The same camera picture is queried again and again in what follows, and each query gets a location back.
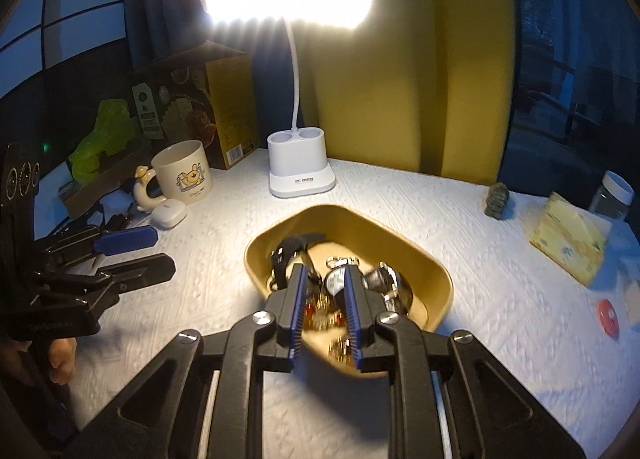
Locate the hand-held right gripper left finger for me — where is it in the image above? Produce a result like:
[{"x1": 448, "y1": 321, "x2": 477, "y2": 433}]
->
[{"x1": 65, "y1": 263, "x2": 308, "y2": 459}]

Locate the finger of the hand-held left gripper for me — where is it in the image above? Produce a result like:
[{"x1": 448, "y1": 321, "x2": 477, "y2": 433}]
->
[
  {"x1": 32, "y1": 253, "x2": 177, "y2": 301},
  {"x1": 42, "y1": 225, "x2": 160, "y2": 266}
]

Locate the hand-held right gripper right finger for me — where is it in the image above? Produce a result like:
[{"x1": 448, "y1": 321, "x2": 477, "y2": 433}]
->
[{"x1": 344, "y1": 266, "x2": 587, "y2": 459}]

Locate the red and gold bracelet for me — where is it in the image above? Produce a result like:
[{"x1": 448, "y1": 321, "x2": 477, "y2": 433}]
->
[{"x1": 300, "y1": 289, "x2": 353, "y2": 365}]

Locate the silver metal watch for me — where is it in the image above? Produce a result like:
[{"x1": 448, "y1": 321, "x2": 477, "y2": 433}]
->
[{"x1": 361, "y1": 261, "x2": 415, "y2": 320}]

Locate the black strap watch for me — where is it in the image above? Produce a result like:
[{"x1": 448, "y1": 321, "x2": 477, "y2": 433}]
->
[{"x1": 270, "y1": 233, "x2": 326, "y2": 290}]

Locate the tan oval container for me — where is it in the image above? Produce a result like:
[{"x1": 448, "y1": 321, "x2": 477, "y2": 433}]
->
[{"x1": 244, "y1": 204, "x2": 454, "y2": 380}]

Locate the person's left hand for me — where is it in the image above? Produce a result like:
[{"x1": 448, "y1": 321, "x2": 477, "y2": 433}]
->
[{"x1": 17, "y1": 337, "x2": 77, "y2": 386}]

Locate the white earbuds case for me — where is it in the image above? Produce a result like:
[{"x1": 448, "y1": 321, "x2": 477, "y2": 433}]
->
[{"x1": 149, "y1": 199, "x2": 189, "y2": 230}]

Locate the brown cardboard box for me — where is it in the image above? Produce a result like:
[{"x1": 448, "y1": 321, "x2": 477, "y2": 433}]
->
[{"x1": 59, "y1": 146, "x2": 153, "y2": 220}]

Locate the white textured tablecloth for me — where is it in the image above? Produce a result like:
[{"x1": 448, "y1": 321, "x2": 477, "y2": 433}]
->
[{"x1": 70, "y1": 148, "x2": 640, "y2": 459}]

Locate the white desk lamp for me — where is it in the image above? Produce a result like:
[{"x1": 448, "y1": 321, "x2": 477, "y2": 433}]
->
[{"x1": 196, "y1": 0, "x2": 378, "y2": 200}]

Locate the dark cracker box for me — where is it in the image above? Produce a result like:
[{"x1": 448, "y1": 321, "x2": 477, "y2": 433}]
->
[{"x1": 131, "y1": 40, "x2": 261, "y2": 171}]

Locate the small stone figurine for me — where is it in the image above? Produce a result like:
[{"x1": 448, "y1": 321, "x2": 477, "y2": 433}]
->
[{"x1": 484, "y1": 182, "x2": 516, "y2": 220}]

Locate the yellow tissue packet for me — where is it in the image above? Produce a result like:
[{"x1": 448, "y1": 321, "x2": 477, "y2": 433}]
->
[{"x1": 529, "y1": 191, "x2": 614, "y2": 287}]

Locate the red round disc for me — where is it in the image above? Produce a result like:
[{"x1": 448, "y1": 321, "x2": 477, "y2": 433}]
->
[{"x1": 595, "y1": 299, "x2": 621, "y2": 339}]

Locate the yellow curtain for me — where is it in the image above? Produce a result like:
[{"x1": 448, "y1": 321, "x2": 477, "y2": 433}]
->
[{"x1": 290, "y1": 0, "x2": 517, "y2": 186}]

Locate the glass jar with white lid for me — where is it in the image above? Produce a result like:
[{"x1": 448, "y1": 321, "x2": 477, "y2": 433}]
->
[{"x1": 589, "y1": 170, "x2": 635, "y2": 222}]

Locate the cream mug with figure handle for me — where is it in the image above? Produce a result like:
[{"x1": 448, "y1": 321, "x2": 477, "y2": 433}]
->
[{"x1": 134, "y1": 140, "x2": 214, "y2": 214}]

